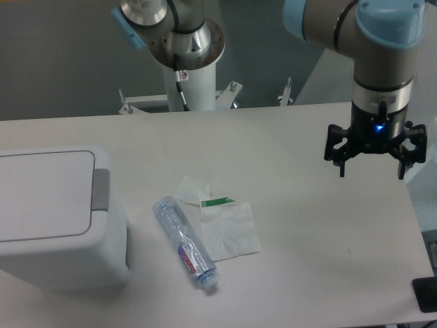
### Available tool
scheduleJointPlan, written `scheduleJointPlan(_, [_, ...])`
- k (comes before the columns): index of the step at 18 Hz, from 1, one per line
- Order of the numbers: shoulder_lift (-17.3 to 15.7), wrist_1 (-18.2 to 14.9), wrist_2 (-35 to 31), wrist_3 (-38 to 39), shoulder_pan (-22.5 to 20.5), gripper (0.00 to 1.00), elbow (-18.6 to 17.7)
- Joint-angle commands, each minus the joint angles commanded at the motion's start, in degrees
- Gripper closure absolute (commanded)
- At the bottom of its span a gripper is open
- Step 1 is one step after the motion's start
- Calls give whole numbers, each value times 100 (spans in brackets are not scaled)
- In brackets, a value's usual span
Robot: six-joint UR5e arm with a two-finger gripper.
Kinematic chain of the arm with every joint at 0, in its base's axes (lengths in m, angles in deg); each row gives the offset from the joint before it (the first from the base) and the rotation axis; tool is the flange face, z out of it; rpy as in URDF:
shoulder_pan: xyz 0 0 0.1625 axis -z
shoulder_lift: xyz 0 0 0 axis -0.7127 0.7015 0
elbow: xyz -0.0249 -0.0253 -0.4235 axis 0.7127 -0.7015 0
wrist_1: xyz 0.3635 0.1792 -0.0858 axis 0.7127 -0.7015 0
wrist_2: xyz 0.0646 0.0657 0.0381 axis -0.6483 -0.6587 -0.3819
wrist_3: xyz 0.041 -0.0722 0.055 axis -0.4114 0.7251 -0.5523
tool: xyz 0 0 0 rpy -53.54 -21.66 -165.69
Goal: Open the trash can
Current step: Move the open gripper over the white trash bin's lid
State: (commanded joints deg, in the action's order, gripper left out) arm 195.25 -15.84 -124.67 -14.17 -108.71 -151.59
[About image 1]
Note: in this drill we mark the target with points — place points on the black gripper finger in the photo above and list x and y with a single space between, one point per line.
409 147
341 145

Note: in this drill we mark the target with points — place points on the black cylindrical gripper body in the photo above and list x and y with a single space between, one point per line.
369 134

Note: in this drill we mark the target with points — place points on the white plastic trash can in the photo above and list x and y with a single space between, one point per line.
63 225

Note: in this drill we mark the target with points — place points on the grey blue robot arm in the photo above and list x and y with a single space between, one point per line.
382 39

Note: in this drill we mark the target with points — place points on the white superior umbrella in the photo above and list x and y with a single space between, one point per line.
331 82

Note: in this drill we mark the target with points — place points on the clear green zip bag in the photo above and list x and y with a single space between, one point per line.
228 228

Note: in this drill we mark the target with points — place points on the black device at edge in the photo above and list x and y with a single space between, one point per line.
425 293

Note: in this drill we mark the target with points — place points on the white crumpled tissue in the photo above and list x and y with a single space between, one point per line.
191 191

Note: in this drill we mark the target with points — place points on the clear crushed plastic bottle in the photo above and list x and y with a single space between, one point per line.
192 253

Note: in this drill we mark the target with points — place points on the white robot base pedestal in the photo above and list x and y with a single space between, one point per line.
185 44

